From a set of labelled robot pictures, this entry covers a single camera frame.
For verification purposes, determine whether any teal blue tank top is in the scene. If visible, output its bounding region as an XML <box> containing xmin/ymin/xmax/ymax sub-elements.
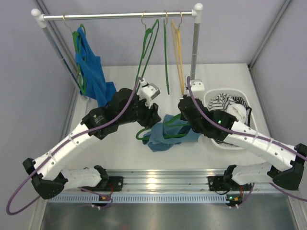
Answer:
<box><xmin>136</xmin><ymin>114</ymin><xmax>200</xmax><ymax>152</ymax></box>

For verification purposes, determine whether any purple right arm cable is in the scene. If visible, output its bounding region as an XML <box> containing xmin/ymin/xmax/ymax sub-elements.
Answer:
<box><xmin>186</xmin><ymin>76</ymin><xmax>307</xmax><ymax>209</ymax></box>

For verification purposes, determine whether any silver and white clothes rack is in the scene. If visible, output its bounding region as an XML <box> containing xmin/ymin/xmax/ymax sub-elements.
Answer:
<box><xmin>31</xmin><ymin>2</ymin><xmax>204</xmax><ymax>80</ymax></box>

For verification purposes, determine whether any bright blue tank top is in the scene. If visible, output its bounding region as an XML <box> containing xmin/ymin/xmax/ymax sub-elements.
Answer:
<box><xmin>72</xmin><ymin>24</ymin><xmax>117</xmax><ymax>107</ymax></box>

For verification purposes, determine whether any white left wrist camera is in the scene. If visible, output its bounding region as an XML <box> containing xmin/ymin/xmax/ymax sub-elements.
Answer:
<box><xmin>139</xmin><ymin>80</ymin><xmax>160</xmax><ymax>108</ymax></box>

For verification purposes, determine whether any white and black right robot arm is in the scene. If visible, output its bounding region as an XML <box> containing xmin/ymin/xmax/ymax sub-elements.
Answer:
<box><xmin>178</xmin><ymin>96</ymin><xmax>307</xmax><ymax>191</ymax></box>

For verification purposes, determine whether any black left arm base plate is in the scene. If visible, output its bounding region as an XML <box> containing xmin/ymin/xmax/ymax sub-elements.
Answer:
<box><xmin>104</xmin><ymin>176</ymin><xmax>124</xmax><ymax>192</ymax></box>

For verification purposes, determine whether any white plastic laundry basket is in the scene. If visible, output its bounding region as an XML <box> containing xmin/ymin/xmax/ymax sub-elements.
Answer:
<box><xmin>203</xmin><ymin>88</ymin><xmax>255</xmax><ymax>150</ymax></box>

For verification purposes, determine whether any black and white striped garment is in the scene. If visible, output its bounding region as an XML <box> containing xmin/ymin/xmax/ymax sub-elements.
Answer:
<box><xmin>208</xmin><ymin>93</ymin><xmax>250</xmax><ymax>147</ymax></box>

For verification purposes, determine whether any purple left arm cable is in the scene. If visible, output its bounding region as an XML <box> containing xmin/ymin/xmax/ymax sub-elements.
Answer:
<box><xmin>6</xmin><ymin>76</ymin><xmax>147</xmax><ymax>215</ymax></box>

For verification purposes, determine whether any green hanger with blue top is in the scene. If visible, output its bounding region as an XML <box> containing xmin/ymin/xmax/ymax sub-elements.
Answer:
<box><xmin>63</xmin><ymin>14</ymin><xmax>88</xmax><ymax>96</ymax></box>

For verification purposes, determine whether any yellow hanger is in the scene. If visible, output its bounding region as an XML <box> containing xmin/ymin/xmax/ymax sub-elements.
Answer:
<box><xmin>171</xmin><ymin>11</ymin><xmax>185</xmax><ymax>96</ymax></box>

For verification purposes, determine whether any aluminium mounting rail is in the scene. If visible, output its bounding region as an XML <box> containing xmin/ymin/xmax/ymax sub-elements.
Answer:
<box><xmin>47</xmin><ymin>169</ymin><xmax>298</xmax><ymax>204</ymax></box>

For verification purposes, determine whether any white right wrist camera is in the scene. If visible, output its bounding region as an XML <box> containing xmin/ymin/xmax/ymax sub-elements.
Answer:
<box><xmin>186</xmin><ymin>79</ymin><xmax>205</xmax><ymax>100</ymax></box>

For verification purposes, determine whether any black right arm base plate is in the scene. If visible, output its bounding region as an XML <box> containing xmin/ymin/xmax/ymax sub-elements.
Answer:
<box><xmin>207</xmin><ymin>175</ymin><xmax>230</xmax><ymax>195</ymax></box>

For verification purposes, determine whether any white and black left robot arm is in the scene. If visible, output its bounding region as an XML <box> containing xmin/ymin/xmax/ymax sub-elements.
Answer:
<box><xmin>23</xmin><ymin>84</ymin><xmax>161</xmax><ymax>199</ymax></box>

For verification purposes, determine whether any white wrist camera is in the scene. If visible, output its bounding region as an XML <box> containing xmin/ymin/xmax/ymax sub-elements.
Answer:
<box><xmin>186</xmin><ymin>79</ymin><xmax>205</xmax><ymax>100</ymax></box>
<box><xmin>139</xmin><ymin>80</ymin><xmax>160</xmax><ymax>108</ymax></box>

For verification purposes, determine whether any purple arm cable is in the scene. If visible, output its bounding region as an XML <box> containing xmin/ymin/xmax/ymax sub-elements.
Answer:
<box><xmin>186</xmin><ymin>76</ymin><xmax>307</xmax><ymax>209</ymax></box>
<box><xmin>6</xmin><ymin>76</ymin><xmax>147</xmax><ymax>215</ymax></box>

